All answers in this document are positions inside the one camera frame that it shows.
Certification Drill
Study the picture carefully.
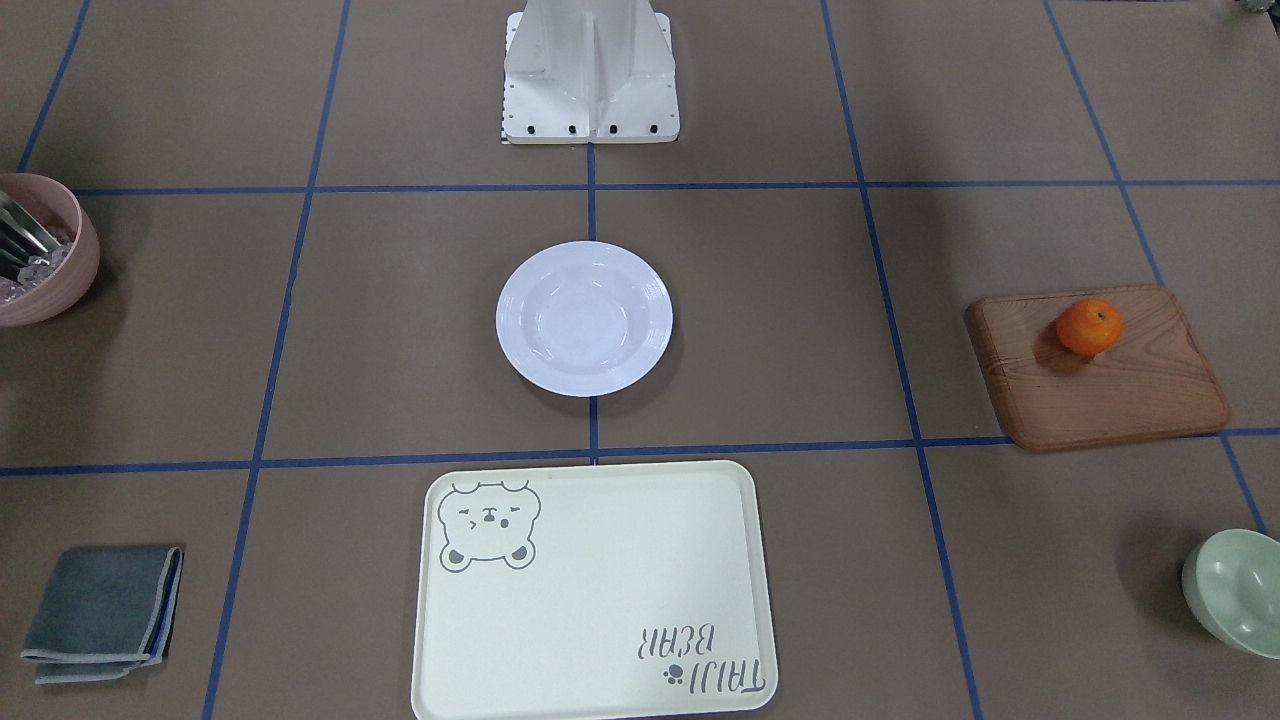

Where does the orange mandarin fruit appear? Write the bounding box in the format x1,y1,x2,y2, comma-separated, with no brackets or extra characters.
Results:
1053,297,1125,357

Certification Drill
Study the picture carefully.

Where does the mint green bowl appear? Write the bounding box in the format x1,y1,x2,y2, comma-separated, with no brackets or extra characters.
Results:
1180,529,1279,660

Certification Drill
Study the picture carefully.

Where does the white round plate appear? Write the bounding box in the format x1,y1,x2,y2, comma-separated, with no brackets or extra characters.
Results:
495,240,675,398

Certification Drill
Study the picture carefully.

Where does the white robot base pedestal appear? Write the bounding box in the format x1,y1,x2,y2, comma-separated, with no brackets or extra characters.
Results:
500,1,681,145

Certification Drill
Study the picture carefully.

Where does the metal utensil in bowl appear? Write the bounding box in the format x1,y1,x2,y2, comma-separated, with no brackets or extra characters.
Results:
1,191,69,284

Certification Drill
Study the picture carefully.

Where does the pink bowl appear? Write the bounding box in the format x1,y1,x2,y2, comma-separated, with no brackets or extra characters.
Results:
1,173,100,328

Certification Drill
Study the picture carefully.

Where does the folded grey cloth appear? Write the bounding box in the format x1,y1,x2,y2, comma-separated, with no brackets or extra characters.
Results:
20,544,186,685

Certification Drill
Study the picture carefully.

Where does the wooden cutting board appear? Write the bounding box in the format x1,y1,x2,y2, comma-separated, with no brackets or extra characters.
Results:
965,284,1231,452

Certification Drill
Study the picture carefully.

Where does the cream bear print tray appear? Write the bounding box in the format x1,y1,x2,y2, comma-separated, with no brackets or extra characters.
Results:
410,460,780,719

